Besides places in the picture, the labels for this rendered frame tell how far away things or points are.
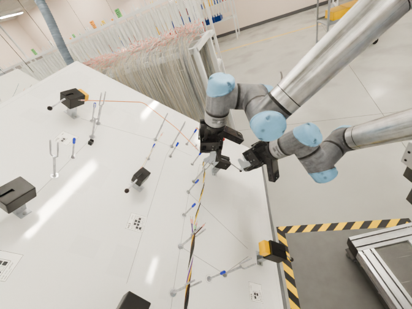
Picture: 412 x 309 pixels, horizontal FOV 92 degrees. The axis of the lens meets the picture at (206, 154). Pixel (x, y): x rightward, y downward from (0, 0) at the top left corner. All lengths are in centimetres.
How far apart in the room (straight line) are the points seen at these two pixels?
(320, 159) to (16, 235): 79
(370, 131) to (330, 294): 125
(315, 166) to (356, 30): 36
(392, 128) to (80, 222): 81
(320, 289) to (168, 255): 129
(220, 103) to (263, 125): 17
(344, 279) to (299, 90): 148
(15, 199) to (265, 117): 54
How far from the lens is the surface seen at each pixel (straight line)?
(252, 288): 75
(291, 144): 67
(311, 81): 47
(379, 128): 69
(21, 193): 56
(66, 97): 78
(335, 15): 449
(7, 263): 60
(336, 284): 176
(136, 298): 48
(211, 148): 70
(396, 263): 166
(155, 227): 64
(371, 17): 50
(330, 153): 71
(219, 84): 55
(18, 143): 76
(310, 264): 178
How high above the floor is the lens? 168
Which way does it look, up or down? 38 degrees down
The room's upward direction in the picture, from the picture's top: 24 degrees counter-clockwise
